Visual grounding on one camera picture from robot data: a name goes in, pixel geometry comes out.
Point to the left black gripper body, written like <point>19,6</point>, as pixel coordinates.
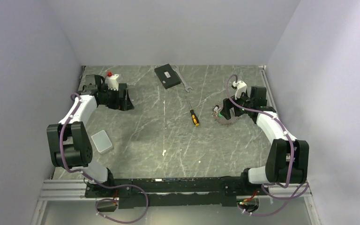
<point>111,99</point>

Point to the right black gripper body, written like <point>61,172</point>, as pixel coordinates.
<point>244,101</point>

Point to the metal disc with keyrings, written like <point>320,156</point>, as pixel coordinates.
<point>221,120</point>

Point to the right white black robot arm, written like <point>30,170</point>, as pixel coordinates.
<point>287,161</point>

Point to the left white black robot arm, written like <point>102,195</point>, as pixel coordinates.
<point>68,141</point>

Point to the yellow black screwdriver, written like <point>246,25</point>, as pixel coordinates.
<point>194,117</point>

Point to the grey white rectangular box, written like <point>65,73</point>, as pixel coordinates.
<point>102,142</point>

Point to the silver open-end wrench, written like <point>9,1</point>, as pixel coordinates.
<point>187,87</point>

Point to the black rectangular box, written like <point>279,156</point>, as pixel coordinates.
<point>167,76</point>

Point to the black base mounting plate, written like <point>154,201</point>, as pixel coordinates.
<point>143,199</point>

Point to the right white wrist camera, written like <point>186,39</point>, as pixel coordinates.
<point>240,87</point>

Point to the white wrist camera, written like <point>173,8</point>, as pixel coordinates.
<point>112,81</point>
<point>240,87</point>

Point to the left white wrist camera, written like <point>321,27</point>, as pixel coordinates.
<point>112,81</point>

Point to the aluminium extrusion rail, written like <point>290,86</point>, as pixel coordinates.
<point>78,189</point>

